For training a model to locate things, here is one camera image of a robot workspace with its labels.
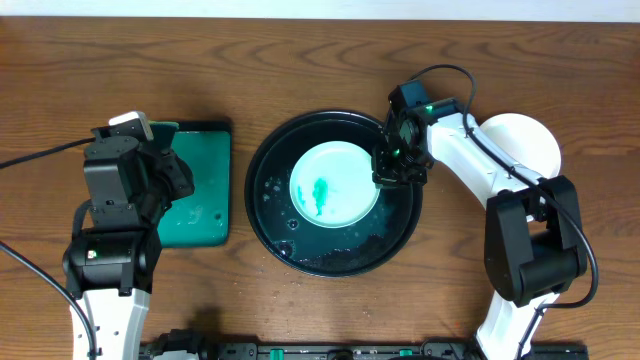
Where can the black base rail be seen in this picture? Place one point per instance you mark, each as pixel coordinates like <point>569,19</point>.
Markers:
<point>186,344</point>

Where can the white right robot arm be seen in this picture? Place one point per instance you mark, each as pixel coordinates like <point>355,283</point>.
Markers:
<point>534,245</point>

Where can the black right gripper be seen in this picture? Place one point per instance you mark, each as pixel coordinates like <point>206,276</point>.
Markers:
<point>392,176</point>

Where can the round black tray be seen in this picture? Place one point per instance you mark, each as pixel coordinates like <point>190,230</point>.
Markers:
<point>297,242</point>

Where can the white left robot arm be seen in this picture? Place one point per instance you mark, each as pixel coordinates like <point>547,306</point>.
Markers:
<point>109,267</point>

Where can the mint green stained plate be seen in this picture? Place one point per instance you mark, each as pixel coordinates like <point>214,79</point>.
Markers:
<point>331,184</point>

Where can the green yellow sponge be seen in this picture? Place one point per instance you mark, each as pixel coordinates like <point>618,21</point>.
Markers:
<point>163,134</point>

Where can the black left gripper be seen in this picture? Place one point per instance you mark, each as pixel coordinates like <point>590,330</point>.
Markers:
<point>170,170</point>

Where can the white stained plate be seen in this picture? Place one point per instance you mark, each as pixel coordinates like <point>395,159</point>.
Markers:
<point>526,140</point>

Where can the green rectangular water tray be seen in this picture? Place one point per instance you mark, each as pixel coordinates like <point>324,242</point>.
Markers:
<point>203,218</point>

